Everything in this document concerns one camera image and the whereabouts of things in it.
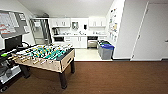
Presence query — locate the foosball gaming table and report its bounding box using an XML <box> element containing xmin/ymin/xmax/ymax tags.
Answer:
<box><xmin>9</xmin><ymin>43</ymin><xmax>76</xmax><ymax>90</ymax></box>

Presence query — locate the grey bin green lid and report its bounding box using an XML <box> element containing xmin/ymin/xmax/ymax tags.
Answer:
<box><xmin>97</xmin><ymin>40</ymin><xmax>108</xmax><ymax>56</ymax></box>

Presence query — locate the white narrow drawer cabinet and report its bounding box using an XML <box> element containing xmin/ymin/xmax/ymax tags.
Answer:
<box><xmin>97</xmin><ymin>34</ymin><xmax>108</xmax><ymax>44</ymax></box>

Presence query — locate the grey bin blue lid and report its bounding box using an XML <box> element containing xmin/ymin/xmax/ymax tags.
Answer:
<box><xmin>100</xmin><ymin>43</ymin><xmax>116</xmax><ymax>61</ymax></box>

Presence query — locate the black microwave oven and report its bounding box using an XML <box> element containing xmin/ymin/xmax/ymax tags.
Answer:
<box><xmin>53</xmin><ymin>36</ymin><xmax>65</xmax><ymax>43</ymax></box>

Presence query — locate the stainless steel refrigerator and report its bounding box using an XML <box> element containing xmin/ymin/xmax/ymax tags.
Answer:
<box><xmin>29</xmin><ymin>18</ymin><xmax>53</xmax><ymax>46</ymax></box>

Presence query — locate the white door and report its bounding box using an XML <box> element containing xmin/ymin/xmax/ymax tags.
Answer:
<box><xmin>131</xmin><ymin>1</ymin><xmax>168</xmax><ymax>61</ymax></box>

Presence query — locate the black monitor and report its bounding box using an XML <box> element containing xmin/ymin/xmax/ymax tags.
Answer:
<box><xmin>3</xmin><ymin>34</ymin><xmax>24</xmax><ymax>53</ymax></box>

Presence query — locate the white three-door wall cabinet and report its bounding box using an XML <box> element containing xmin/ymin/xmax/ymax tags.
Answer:
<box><xmin>88</xmin><ymin>16</ymin><xmax>107</xmax><ymax>28</ymax></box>

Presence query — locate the large colourful wall poster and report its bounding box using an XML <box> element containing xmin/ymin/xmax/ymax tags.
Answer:
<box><xmin>108</xmin><ymin>8</ymin><xmax>119</xmax><ymax>43</ymax></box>

